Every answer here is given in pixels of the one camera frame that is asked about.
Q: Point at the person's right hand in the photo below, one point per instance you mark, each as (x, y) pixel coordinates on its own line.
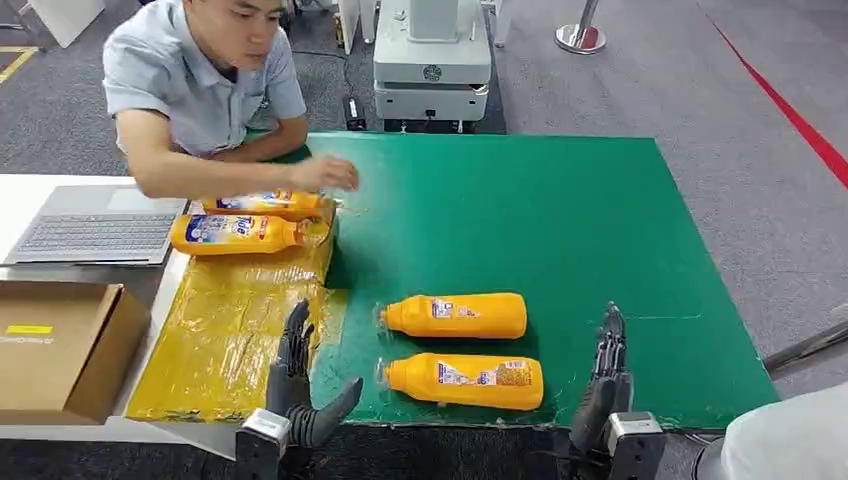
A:
(324, 174)

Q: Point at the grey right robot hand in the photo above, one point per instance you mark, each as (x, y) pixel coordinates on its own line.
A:
(606, 391)

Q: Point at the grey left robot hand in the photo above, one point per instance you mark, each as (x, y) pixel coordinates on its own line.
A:
(291, 391)

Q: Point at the orange drink bottle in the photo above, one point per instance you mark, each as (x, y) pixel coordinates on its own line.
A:
(265, 202)
(411, 381)
(232, 235)
(497, 316)

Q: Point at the black power adapter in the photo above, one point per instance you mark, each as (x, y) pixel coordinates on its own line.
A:
(354, 114)

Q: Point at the yellow plastic sheet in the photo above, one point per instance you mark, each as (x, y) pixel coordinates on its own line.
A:
(225, 318)

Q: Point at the white mobile machine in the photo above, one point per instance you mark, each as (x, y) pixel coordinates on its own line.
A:
(430, 66)

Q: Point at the person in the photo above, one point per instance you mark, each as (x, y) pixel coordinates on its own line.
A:
(192, 86)

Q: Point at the green mat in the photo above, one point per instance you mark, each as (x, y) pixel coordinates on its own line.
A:
(583, 232)

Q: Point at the white rounded cover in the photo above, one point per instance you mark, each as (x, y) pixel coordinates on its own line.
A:
(788, 437)

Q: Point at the dark metal pole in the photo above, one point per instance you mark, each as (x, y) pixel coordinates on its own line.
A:
(808, 346)

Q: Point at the grey laptop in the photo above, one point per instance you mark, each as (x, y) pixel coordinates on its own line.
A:
(99, 235)

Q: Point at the brown cardboard box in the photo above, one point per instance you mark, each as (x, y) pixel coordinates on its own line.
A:
(53, 351)

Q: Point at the white board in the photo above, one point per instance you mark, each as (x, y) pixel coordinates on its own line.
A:
(66, 20)

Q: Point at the white table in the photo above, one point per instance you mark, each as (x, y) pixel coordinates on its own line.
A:
(20, 199)

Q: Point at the red floor tape line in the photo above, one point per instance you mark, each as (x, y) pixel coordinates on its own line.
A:
(795, 119)

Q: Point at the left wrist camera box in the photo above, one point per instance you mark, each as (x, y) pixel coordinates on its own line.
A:
(262, 437)

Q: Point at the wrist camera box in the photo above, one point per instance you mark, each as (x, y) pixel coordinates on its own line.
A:
(636, 444)
(262, 437)

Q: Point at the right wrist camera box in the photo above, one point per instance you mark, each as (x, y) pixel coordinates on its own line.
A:
(636, 444)

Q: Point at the white frame leg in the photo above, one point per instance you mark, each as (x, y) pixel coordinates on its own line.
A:
(351, 23)

